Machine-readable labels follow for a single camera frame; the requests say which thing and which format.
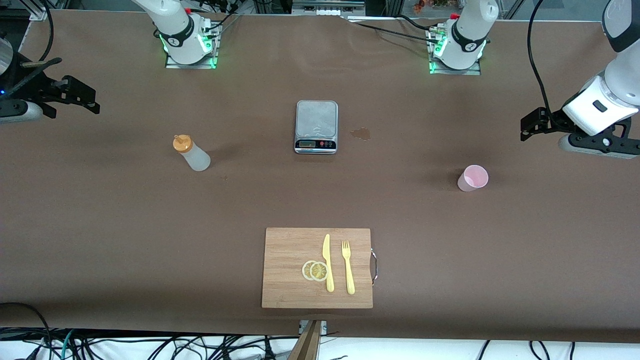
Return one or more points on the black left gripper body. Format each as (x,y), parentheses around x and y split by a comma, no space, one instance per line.
(554,121)

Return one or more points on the pink plastic cup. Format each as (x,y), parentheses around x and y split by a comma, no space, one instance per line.
(470,182)

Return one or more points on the translucent sauce bottle orange cap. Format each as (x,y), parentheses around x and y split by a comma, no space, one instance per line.
(197,159)

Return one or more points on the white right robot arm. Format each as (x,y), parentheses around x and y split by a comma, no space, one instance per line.
(177,35)

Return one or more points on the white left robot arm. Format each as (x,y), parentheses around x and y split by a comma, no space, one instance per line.
(467,40)

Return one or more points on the brown table cover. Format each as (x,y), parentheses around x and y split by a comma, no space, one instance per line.
(150,225)

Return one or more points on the orange artificial flowers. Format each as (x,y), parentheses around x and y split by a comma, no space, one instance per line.
(430,5)

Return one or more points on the silver digital kitchen scale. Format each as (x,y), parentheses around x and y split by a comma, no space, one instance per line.
(316,145)

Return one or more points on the yellow plastic fork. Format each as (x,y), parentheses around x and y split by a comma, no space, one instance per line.
(350,277)

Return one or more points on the white power strip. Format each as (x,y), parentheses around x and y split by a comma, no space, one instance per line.
(327,7)

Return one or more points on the yellow plastic knife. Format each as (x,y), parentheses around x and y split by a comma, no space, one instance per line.
(329,280)

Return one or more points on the yellow lemon slice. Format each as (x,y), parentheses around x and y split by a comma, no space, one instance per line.
(319,271)
(305,270)

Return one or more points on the bamboo cutting board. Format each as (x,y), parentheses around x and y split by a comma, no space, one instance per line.
(285,280)

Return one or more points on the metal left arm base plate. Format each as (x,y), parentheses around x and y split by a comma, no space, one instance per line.
(472,70)

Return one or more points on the aluminium frame profile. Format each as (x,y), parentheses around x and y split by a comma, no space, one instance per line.
(39,10)

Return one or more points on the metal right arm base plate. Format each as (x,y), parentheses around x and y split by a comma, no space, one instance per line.
(175,64)

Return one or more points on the small metal bracket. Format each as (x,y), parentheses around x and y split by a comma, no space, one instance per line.
(324,327)

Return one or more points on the wooden post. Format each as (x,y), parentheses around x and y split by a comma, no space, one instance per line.
(306,347)

